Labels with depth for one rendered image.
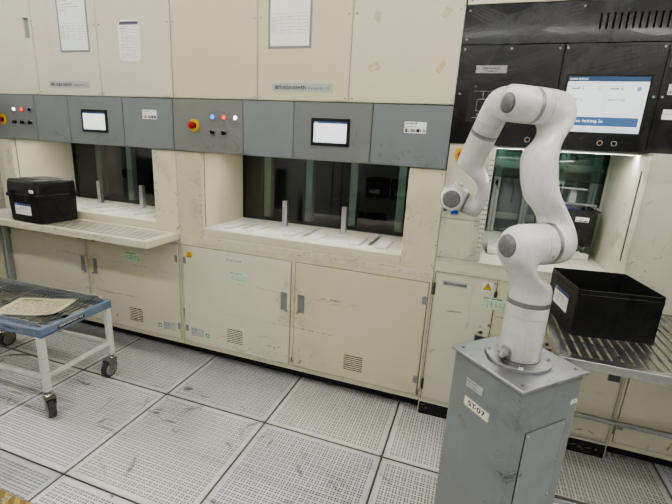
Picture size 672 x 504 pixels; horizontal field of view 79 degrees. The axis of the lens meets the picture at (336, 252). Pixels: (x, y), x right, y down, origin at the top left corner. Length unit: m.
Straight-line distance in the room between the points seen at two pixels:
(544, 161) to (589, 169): 1.26
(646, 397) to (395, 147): 1.58
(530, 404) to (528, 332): 0.20
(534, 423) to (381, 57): 1.57
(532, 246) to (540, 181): 0.18
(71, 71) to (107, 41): 0.33
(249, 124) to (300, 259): 0.76
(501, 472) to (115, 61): 2.69
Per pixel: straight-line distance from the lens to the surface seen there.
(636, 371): 1.57
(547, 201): 1.28
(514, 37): 2.02
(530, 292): 1.28
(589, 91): 2.01
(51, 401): 2.52
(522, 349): 1.35
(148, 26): 2.70
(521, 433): 1.36
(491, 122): 1.44
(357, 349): 2.29
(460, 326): 2.14
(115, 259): 3.02
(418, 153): 1.97
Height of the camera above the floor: 1.38
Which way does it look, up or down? 15 degrees down
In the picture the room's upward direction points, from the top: 3 degrees clockwise
